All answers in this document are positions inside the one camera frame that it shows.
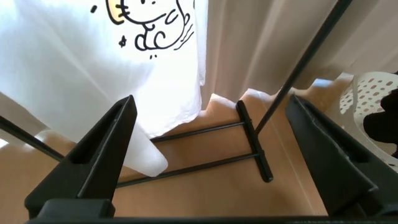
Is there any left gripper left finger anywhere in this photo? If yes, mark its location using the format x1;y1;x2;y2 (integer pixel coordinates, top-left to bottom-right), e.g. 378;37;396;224
24;95;138;218

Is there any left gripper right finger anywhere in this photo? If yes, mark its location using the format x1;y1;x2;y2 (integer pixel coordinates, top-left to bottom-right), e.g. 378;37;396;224
285;95;398;217

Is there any white printed T-shirt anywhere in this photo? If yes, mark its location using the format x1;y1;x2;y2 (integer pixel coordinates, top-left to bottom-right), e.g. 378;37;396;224
0;0;209;178

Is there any white laundry basket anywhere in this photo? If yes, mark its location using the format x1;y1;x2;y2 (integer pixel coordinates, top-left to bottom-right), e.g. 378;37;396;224
325;71;398;174

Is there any black clothes rack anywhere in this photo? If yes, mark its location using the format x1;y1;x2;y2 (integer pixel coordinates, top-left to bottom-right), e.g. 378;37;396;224
0;0;354;189

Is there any black garment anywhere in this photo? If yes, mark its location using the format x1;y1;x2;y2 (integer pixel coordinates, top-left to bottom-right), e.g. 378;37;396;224
363;88;398;159

